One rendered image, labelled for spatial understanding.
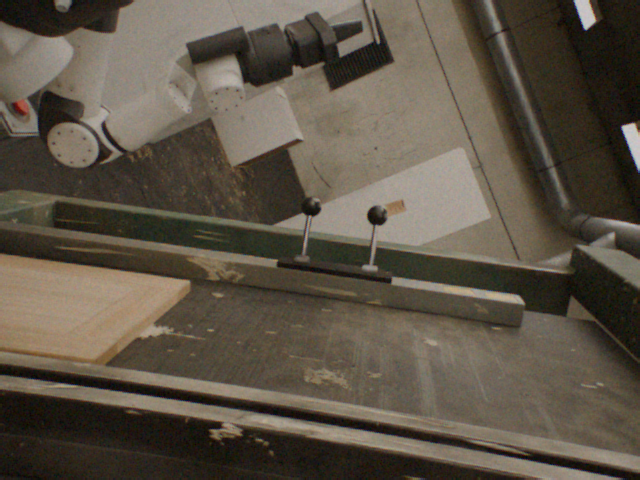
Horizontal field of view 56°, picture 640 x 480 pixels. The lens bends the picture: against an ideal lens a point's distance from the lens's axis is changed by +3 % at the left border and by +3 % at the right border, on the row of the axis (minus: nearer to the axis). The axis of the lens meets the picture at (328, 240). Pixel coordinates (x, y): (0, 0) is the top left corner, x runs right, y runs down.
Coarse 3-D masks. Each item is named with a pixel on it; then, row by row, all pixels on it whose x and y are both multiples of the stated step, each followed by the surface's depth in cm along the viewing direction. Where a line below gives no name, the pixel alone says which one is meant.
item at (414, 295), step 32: (0, 224) 106; (64, 256) 103; (96, 256) 103; (128, 256) 102; (160, 256) 102; (192, 256) 101; (224, 256) 103; (288, 288) 101; (320, 288) 100; (352, 288) 99; (384, 288) 99; (416, 288) 98; (512, 320) 98
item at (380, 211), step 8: (376, 208) 103; (384, 208) 103; (368, 216) 103; (376, 216) 102; (384, 216) 103; (376, 224) 103; (376, 232) 103; (376, 240) 102; (368, 264) 101; (368, 272) 100; (376, 272) 100
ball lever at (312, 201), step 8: (304, 200) 104; (312, 200) 103; (304, 208) 104; (312, 208) 103; (320, 208) 104; (312, 216) 104; (304, 232) 103; (304, 240) 103; (304, 248) 102; (296, 256) 101; (304, 256) 101
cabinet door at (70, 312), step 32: (0, 256) 95; (0, 288) 82; (32, 288) 83; (64, 288) 85; (96, 288) 86; (128, 288) 88; (160, 288) 89; (0, 320) 72; (32, 320) 73; (64, 320) 74; (96, 320) 74; (128, 320) 75; (32, 352) 64; (64, 352) 65; (96, 352) 65
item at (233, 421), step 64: (0, 384) 47; (64, 384) 48; (128, 384) 49; (192, 384) 50; (0, 448) 47; (64, 448) 46; (128, 448) 46; (192, 448) 45; (256, 448) 45; (320, 448) 44; (384, 448) 44; (448, 448) 45; (512, 448) 47; (576, 448) 48
